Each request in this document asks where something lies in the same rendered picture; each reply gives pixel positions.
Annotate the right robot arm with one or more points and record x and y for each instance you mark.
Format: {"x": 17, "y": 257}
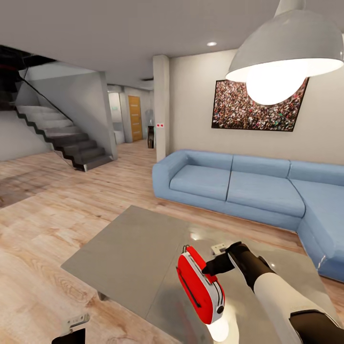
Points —
{"x": 296, "y": 319}

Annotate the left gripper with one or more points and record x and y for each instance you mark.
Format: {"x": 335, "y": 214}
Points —
{"x": 77, "y": 337}

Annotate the radio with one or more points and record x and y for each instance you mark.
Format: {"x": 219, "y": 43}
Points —
{"x": 203, "y": 290}

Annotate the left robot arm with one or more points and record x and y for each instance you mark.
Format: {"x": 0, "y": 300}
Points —
{"x": 68, "y": 336}

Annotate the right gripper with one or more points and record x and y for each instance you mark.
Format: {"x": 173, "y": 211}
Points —
{"x": 215, "y": 266}

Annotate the stairs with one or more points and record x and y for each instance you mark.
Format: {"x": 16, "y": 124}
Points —
{"x": 41, "y": 116}

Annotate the sofa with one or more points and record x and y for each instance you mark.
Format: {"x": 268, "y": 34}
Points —
{"x": 302, "y": 197}

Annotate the coffee table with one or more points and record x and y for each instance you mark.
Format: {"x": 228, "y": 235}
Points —
{"x": 133, "y": 261}

